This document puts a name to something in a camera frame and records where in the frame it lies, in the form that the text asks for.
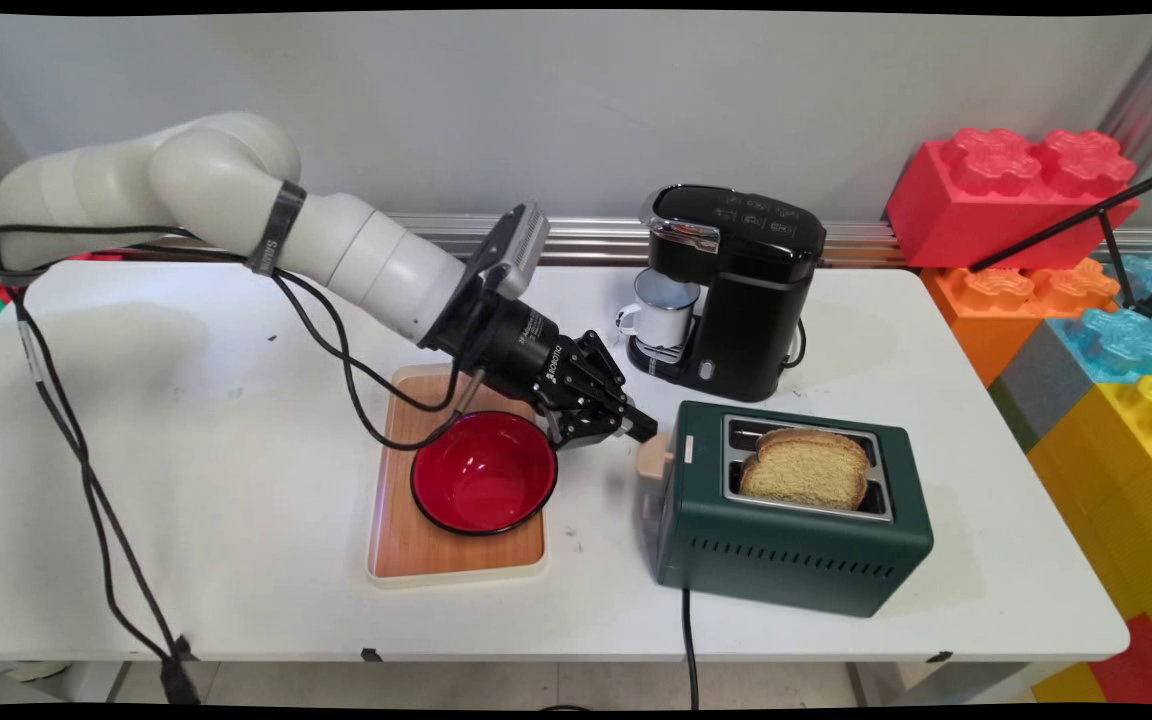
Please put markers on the gray wrist camera on bracket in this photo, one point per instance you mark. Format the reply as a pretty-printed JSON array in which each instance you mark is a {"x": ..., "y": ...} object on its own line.
[{"x": 516, "y": 248}]

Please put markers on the aluminium wall rail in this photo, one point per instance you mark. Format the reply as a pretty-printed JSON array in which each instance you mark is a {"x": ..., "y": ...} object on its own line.
[{"x": 596, "y": 238}]

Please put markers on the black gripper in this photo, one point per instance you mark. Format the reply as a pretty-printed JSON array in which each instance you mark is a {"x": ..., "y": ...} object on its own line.
[{"x": 516, "y": 345}]

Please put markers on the gray table leg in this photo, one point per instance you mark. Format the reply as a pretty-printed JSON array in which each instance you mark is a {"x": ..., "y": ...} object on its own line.
[{"x": 876, "y": 685}]

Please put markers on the big light blue toy brick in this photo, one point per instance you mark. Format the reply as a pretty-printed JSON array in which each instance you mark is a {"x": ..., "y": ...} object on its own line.
[{"x": 1131, "y": 340}]

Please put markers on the big gray toy brick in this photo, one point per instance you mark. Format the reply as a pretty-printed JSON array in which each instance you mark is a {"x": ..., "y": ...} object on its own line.
[{"x": 1041, "y": 385}]

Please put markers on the black tripod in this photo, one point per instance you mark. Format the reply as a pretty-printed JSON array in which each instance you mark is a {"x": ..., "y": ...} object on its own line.
[{"x": 1111, "y": 215}]

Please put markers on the big orange toy brick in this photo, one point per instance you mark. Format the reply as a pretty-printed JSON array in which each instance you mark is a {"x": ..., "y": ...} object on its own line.
[{"x": 986, "y": 320}]

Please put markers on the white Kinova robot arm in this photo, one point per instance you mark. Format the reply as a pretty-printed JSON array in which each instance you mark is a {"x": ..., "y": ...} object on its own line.
[{"x": 216, "y": 190}]

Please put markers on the beige toaster lever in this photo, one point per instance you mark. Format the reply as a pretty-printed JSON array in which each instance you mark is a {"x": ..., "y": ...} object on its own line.
[{"x": 654, "y": 460}]

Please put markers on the low red toy brick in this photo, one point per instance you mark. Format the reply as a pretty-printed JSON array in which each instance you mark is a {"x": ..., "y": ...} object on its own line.
[{"x": 1146, "y": 665}]

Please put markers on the wooden tray with white rim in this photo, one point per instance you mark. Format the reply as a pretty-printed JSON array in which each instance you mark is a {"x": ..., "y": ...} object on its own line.
[{"x": 406, "y": 545}]

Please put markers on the white enamel mug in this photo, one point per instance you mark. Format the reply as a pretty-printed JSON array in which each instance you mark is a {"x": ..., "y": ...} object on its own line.
[{"x": 664, "y": 312}]

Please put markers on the black coffee machine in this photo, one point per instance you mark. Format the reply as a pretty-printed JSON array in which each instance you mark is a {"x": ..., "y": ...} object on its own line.
[{"x": 756, "y": 300}]

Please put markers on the big yellow toy brick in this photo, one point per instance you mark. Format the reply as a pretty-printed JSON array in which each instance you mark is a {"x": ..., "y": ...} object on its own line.
[{"x": 1116, "y": 500}]

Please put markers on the red bowl with black rim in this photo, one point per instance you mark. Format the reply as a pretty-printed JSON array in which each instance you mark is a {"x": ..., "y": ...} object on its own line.
[{"x": 481, "y": 478}]

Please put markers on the large toast bread slice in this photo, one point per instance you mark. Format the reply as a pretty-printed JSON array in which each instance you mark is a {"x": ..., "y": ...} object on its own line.
[{"x": 804, "y": 478}]

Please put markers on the dark green toaster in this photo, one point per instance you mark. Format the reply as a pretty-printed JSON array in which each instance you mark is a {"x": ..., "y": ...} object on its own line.
[{"x": 786, "y": 560}]

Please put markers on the big red toy brick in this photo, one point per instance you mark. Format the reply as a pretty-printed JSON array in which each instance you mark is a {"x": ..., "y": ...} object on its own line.
[{"x": 996, "y": 200}]

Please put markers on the toast bread slice, mostly hidden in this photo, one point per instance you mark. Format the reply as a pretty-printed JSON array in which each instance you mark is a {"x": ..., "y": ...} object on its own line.
[{"x": 821, "y": 436}]

